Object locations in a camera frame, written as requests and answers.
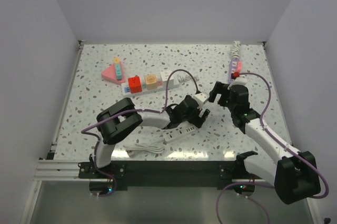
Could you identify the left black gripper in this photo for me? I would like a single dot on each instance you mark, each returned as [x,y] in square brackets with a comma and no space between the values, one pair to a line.
[197,121]

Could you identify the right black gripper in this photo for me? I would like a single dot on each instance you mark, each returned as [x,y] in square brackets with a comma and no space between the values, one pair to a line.
[219,88]

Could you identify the white cube socket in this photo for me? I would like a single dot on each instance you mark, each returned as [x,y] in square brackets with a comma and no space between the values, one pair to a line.
[164,76]

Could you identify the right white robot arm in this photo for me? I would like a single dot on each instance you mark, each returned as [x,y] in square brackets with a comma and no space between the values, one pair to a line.
[292,173]

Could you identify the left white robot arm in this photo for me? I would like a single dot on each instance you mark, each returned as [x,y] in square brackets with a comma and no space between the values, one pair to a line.
[118,121]

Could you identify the pink plug adapter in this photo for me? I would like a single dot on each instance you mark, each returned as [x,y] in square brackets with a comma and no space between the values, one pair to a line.
[239,66]

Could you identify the white usb power strip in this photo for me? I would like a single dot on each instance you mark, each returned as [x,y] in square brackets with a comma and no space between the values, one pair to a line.
[179,132]

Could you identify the purple power strip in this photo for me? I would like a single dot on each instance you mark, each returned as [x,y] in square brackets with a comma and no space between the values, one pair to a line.
[232,68]

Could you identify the beige dragon cube socket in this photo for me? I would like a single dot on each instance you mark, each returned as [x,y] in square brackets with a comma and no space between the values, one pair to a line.
[151,82]

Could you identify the red cube socket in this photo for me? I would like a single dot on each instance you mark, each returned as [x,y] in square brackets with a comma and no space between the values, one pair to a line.
[135,85]

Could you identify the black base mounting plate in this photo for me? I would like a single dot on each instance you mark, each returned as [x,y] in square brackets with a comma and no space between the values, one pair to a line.
[120,175]

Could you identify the pink triangular power strip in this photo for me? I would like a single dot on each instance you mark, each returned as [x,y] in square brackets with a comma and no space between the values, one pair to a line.
[114,73]

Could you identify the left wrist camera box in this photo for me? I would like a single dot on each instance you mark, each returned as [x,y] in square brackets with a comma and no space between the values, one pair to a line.
[201,99]

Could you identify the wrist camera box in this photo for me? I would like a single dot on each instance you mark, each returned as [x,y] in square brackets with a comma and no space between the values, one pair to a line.
[238,81]
[201,99]

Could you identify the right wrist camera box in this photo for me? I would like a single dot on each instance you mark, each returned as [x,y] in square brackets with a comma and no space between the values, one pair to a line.
[238,81]

